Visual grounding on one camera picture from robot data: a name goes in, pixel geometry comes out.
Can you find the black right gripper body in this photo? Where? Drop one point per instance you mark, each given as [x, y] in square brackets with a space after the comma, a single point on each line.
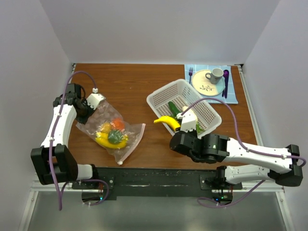
[191, 134]

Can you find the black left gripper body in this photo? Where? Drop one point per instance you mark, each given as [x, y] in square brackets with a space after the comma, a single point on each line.
[83, 113]

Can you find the fake green lime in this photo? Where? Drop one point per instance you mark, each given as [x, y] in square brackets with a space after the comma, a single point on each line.
[199, 129]

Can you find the fake white radish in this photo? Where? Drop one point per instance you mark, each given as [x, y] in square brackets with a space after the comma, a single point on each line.
[190, 111]

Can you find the clear zip top bag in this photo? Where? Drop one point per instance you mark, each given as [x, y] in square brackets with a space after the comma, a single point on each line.
[105, 112]

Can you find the fake yellow banana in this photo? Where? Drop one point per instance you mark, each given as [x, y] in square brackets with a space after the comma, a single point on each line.
[171, 122]
[103, 141]

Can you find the fake green cucumber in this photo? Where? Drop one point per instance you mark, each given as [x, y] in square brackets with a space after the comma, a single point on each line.
[174, 110]

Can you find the fake orange fruit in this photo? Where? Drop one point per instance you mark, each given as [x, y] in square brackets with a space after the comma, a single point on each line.
[118, 124]

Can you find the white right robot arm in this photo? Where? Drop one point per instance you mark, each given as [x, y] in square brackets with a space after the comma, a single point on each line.
[258, 162]

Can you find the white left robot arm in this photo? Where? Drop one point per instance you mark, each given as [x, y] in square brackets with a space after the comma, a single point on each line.
[53, 156]

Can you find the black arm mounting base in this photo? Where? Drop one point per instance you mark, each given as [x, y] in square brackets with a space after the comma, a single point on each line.
[154, 182]

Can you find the fake yellow lemon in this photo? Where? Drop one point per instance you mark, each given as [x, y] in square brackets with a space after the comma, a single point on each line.
[106, 127]

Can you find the fake green bell pepper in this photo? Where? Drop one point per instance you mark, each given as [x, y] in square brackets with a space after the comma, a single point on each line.
[115, 136]

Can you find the cream and teal plate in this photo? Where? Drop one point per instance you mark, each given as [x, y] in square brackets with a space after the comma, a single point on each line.
[204, 86]

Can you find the purple plastic fork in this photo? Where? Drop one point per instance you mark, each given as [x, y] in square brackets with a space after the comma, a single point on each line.
[190, 74]

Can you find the grey ceramic mug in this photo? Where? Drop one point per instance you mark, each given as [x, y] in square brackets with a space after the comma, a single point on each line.
[215, 75]

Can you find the purple plastic spoon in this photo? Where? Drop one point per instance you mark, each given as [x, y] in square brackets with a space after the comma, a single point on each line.
[226, 80]

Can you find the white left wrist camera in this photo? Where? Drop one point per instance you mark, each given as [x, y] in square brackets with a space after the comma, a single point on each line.
[94, 100]

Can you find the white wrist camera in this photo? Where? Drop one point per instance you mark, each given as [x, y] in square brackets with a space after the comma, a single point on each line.
[94, 100]
[188, 121]

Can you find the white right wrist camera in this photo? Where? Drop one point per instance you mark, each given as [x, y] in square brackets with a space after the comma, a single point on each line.
[188, 121]

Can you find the aluminium table frame rail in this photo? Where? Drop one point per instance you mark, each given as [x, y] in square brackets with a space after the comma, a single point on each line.
[267, 186]

